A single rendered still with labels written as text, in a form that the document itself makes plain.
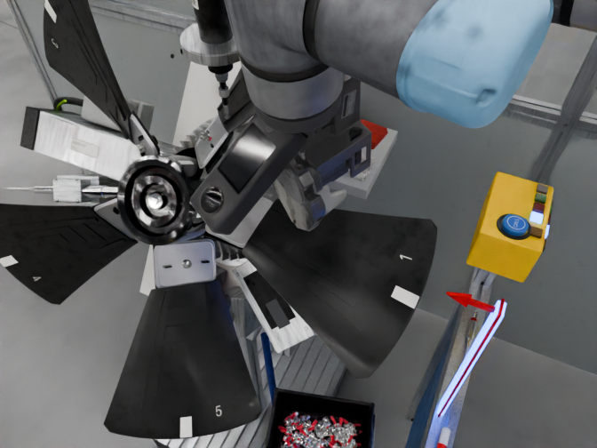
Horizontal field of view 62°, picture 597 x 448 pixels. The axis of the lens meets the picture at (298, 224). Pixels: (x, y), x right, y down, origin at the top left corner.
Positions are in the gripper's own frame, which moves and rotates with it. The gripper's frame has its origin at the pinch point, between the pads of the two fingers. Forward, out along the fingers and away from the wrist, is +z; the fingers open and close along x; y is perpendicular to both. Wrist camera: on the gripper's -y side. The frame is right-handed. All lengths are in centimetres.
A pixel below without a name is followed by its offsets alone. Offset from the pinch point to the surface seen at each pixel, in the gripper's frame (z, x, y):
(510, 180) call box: 28, -2, 42
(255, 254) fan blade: 8.3, 4.0, -5.0
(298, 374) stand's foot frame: 123, 15, -4
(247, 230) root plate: 8.8, 7.9, -3.9
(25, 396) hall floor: 121, 64, -85
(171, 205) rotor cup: 4.3, 14.5, -10.4
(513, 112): 45, 16, 68
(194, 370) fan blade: 23.4, 1.4, -20.5
